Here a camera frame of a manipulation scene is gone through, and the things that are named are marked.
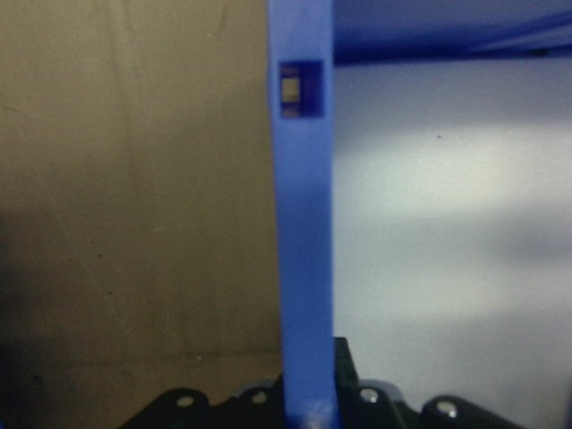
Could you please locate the blue bin with capacitors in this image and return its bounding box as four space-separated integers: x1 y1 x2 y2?
266 0 572 429

